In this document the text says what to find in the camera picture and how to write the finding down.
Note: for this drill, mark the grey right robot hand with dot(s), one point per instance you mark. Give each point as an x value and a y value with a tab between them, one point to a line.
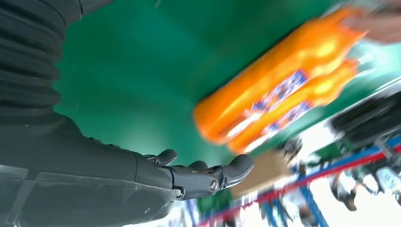
78	181

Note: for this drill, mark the brown cardboard box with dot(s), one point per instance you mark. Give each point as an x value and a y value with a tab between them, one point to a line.
263	174

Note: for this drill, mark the white table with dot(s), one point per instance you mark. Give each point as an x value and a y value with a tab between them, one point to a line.
316	133

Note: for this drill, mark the black carrying case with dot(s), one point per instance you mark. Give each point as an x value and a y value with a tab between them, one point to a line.
366	122

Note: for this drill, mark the person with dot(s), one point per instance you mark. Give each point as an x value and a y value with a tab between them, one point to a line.
379	25

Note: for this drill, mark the blue metal cart frame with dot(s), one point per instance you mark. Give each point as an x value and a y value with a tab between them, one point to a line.
313	200

